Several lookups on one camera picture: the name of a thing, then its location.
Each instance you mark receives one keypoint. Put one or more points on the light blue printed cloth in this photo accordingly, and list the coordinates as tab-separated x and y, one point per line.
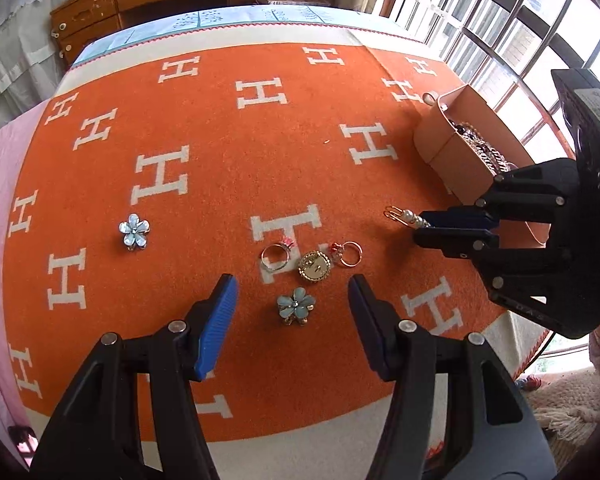
240	17

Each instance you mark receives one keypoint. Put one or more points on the blue flower hair clip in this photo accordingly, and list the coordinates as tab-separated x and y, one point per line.
134	230
295	305

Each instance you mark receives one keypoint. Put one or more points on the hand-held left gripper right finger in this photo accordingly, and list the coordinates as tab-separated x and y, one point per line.
367	325

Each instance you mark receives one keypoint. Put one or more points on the metal window grille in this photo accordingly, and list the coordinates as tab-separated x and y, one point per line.
505	25

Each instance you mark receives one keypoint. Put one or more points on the orange letter-print blanket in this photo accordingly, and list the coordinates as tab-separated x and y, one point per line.
230	160

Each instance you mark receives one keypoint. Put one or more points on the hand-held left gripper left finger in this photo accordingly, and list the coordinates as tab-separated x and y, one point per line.
219	325

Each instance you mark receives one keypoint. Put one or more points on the cream knitted cloth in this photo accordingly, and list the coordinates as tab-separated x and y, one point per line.
570	410

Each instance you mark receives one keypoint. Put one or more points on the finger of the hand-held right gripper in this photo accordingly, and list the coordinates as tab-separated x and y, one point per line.
450	240
455	216

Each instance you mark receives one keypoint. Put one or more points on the white lace furniture cover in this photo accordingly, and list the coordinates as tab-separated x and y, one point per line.
15	35

